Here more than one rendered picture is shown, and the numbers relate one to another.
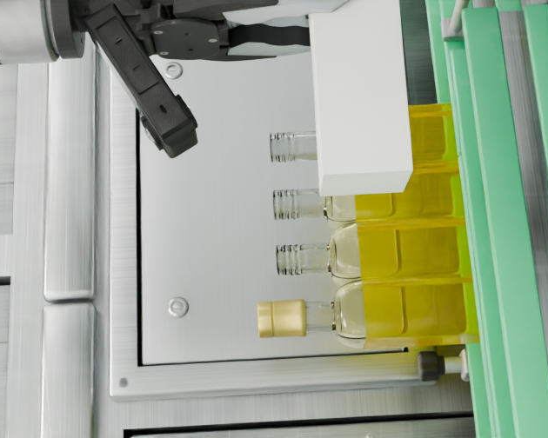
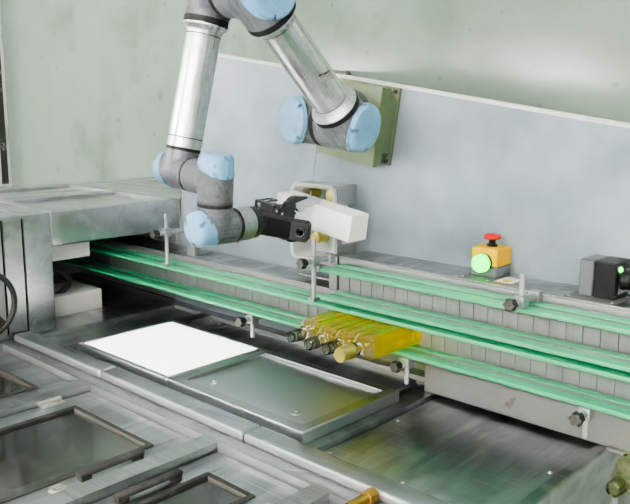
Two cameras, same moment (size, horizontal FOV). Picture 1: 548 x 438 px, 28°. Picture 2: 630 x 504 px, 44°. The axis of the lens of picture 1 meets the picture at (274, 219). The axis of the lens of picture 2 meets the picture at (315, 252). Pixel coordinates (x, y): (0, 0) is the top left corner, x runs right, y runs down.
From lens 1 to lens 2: 158 cm
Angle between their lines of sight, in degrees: 65
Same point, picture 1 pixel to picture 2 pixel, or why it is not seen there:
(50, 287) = (241, 428)
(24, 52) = (252, 222)
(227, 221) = (283, 396)
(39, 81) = (160, 408)
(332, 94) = (336, 210)
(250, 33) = not seen: hidden behind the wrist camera
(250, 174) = (275, 387)
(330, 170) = (352, 215)
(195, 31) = (290, 213)
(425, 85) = not seen: hidden behind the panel
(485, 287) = (393, 312)
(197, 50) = not seen: hidden behind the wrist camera
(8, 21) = (246, 212)
